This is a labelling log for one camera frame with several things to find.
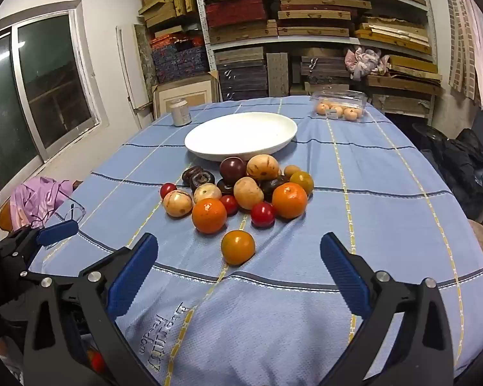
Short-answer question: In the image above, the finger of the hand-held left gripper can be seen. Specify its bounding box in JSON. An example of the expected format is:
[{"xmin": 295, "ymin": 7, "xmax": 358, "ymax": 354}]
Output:
[{"xmin": 35, "ymin": 220, "xmax": 80, "ymax": 249}]

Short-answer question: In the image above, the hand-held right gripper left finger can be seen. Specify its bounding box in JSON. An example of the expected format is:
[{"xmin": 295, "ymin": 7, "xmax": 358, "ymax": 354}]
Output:
[{"xmin": 22, "ymin": 232, "xmax": 162, "ymax": 386}]

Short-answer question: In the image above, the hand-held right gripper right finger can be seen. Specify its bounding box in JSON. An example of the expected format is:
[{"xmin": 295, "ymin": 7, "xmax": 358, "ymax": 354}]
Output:
[{"xmin": 318, "ymin": 232, "xmax": 455, "ymax": 386}]

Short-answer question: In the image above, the tan round pear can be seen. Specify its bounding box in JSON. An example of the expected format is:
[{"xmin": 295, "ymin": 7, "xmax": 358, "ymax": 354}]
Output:
[
  {"xmin": 194, "ymin": 184, "xmax": 223, "ymax": 204},
  {"xmin": 246, "ymin": 155, "xmax": 281, "ymax": 181},
  {"xmin": 163, "ymin": 190, "xmax": 194, "ymax": 218},
  {"xmin": 233, "ymin": 177, "xmax": 264, "ymax": 211}
]

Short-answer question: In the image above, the orange mandarin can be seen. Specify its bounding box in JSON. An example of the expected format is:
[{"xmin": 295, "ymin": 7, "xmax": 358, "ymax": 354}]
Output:
[
  {"xmin": 271, "ymin": 183, "xmax": 308, "ymax": 220},
  {"xmin": 192, "ymin": 199, "xmax": 228, "ymax": 234}
]

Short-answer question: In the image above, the green-yellow mandarin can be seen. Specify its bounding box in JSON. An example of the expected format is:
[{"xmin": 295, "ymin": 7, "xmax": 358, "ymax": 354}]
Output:
[{"xmin": 290, "ymin": 171, "xmax": 315, "ymax": 196}]

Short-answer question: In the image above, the smooth yellow-orange mandarin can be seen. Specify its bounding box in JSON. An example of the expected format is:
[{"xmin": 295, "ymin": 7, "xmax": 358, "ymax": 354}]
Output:
[{"xmin": 221, "ymin": 230, "xmax": 256, "ymax": 266}]

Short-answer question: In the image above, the white oval plate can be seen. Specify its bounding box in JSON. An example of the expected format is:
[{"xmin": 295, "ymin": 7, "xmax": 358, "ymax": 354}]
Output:
[{"xmin": 184, "ymin": 113, "xmax": 298, "ymax": 162}]

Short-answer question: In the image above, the pink cloth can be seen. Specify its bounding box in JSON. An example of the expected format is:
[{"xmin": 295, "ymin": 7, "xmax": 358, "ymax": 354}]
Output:
[{"xmin": 10, "ymin": 177, "xmax": 81, "ymax": 230}]

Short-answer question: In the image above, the blue checked tablecloth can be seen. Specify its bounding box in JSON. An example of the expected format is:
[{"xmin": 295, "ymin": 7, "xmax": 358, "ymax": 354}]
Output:
[{"xmin": 28, "ymin": 96, "xmax": 483, "ymax": 386}]

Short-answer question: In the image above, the sliding glass window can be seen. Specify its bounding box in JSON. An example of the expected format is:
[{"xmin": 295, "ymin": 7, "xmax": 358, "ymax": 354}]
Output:
[{"xmin": 0, "ymin": 2, "xmax": 105, "ymax": 194}]

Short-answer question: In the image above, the black bag on chair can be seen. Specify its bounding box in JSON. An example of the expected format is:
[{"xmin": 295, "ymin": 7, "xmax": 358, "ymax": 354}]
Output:
[{"xmin": 421, "ymin": 129, "xmax": 483, "ymax": 220}]

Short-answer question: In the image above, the black round pan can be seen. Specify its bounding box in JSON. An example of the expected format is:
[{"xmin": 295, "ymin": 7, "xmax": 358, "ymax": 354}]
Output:
[{"xmin": 412, "ymin": 123, "xmax": 441, "ymax": 139}]

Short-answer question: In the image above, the white drink can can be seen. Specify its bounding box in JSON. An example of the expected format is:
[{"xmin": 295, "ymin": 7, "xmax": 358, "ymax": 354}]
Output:
[{"xmin": 169, "ymin": 98, "xmax": 192, "ymax": 126}]

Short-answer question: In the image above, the white leaning board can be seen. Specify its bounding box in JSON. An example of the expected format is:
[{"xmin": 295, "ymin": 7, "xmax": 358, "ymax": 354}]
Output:
[{"xmin": 116, "ymin": 26, "xmax": 156, "ymax": 129}]

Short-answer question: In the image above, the clear plastic clamshell box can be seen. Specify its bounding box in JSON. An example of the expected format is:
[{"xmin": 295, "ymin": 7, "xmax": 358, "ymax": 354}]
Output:
[{"xmin": 310, "ymin": 90, "xmax": 367, "ymax": 121}]

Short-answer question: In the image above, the marbled grey panel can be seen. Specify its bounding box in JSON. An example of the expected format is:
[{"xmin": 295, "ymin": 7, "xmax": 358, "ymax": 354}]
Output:
[{"xmin": 134, "ymin": 24, "xmax": 158, "ymax": 103}]

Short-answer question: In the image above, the framed picture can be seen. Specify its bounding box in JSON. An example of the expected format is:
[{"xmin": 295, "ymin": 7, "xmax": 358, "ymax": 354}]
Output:
[{"xmin": 152, "ymin": 76, "xmax": 219, "ymax": 118}]

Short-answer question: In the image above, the stack of dark brown boxes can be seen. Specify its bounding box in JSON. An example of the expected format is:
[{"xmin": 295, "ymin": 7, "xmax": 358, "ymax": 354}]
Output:
[{"xmin": 300, "ymin": 54, "xmax": 352, "ymax": 93}]

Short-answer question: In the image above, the stack of blue patterned boxes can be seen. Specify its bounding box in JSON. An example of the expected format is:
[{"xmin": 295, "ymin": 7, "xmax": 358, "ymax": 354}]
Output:
[{"xmin": 151, "ymin": 34, "xmax": 208, "ymax": 85}]

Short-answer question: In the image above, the upright grey patterned box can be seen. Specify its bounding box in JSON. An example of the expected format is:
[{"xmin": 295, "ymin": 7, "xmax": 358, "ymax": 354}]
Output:
[{"xmin": 267, "ymin": 52, "xmax": 290, "ymax": 97}]

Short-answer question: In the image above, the pink plastic bag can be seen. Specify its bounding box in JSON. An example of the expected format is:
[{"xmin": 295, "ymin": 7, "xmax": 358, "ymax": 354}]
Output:
[{"xmin": 344, "ymin": 46, "xmax": 388, "ymax": 81}]

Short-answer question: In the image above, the stack of yellow flat boxes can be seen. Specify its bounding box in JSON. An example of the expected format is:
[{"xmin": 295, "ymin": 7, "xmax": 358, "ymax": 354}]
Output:
[{"xmin": 362, "ymin": 54, "xmax": 443, "ymax": 115}]

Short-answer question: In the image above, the stack of dark grey boxes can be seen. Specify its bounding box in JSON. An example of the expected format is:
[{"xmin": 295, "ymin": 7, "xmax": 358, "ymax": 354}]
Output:
[{"xmin": 215, "ymin": 46, "xmax": 268, "ymax": 101}]

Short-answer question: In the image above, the stack of tan woven boxes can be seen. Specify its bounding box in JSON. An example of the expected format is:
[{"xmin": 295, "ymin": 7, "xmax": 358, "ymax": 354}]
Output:
[{"xmin": 139, "ymin": 0, "xmax": 198, "ymax": 29}]

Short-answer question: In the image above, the white metal shelf rack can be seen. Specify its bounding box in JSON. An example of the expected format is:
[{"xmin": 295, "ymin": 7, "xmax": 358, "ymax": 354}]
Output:
[{"xmin": 191, "ymin": 0, "xmax": 437, "ymax": 125}]

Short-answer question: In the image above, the stack of tan flat cases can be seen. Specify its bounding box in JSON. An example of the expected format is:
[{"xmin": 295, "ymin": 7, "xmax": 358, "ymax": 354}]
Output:
[{"xmin": 197, "ymin": 0, "xmax": 433, "ymax": 55}]

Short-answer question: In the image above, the beige checked curtain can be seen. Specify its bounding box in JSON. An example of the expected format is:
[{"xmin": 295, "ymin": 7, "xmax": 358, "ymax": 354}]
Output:
[{"xmin": 443, "ymin": 0, "xmax": 483, "ymax": 107}]

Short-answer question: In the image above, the red patterned box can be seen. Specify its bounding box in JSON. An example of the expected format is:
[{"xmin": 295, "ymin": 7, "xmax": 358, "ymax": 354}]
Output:
[{"xmin": 205, "ymin": 0, "xmax": 278, "ymax": 29}]

